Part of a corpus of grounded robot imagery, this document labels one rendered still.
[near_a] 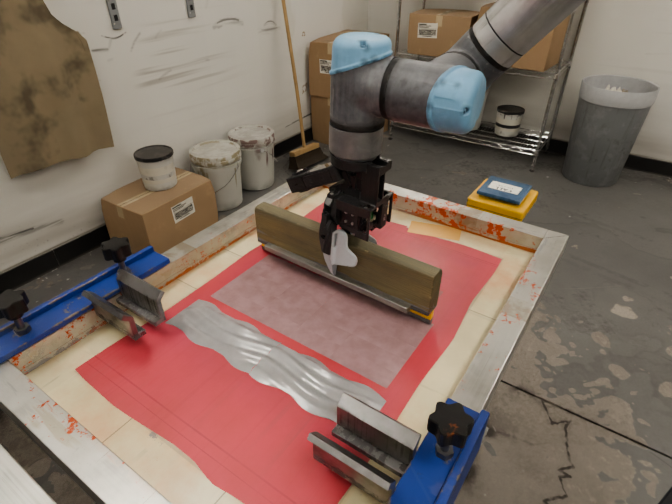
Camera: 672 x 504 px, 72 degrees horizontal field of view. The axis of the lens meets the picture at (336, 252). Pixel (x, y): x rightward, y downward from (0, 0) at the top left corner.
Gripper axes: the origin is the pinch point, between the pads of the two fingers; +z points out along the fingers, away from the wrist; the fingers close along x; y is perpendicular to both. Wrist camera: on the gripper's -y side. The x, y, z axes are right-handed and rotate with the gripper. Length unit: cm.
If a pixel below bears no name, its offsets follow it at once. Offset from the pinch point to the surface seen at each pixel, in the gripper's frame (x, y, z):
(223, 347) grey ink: -22.8, -4.8, 4.4
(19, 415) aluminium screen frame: -45.9, -14.2, 1.5
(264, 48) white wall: 202, -197, 26
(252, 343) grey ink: -20.0, -1.6, 4.0
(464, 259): 19.0, 16.0, 4.2
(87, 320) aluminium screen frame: -31.6, -24.1, 3.1
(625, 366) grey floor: 120, 65, 98
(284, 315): -12.1, -2.1, 4.8
